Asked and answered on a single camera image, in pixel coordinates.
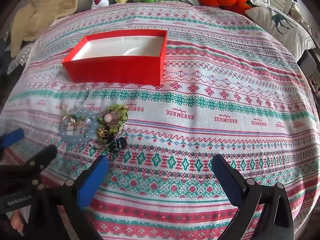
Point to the patterned knit bedspread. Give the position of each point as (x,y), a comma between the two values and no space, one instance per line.
(200,105)

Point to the beige quilted blanket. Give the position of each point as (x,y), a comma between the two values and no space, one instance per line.
(45,12)

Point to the gold charm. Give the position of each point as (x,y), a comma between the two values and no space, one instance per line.
(102,131)

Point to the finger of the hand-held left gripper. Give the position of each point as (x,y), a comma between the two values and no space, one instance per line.
(42,155)
(12,137)

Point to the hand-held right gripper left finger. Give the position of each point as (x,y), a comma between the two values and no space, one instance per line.
(93,180)

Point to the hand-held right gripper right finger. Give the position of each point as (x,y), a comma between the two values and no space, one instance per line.
(225,180)

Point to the grey checked sheet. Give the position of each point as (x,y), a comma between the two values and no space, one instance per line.
(20,57)

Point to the red cardboard box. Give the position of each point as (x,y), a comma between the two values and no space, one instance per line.
(112,70)

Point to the gold rings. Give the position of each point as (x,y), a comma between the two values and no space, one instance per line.
(72,121)

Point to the black hair claw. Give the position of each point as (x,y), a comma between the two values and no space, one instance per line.
(117,144)

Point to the person's left hand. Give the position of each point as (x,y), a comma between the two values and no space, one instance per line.
(17,220)

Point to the white deer print pillow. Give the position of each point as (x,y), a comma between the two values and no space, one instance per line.
(295,35)

